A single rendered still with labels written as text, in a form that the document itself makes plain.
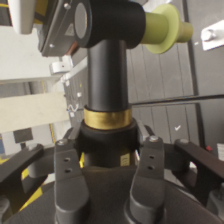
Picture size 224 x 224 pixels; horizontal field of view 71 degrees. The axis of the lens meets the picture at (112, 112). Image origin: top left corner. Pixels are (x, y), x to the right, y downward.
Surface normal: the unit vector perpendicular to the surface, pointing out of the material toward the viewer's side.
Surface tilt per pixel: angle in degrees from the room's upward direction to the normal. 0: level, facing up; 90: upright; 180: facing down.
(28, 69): 90
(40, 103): 90
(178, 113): 0
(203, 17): 0
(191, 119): 0
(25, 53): 90
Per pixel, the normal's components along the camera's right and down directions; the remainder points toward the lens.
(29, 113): 0.50, -0.01
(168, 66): -0.85, 0.18
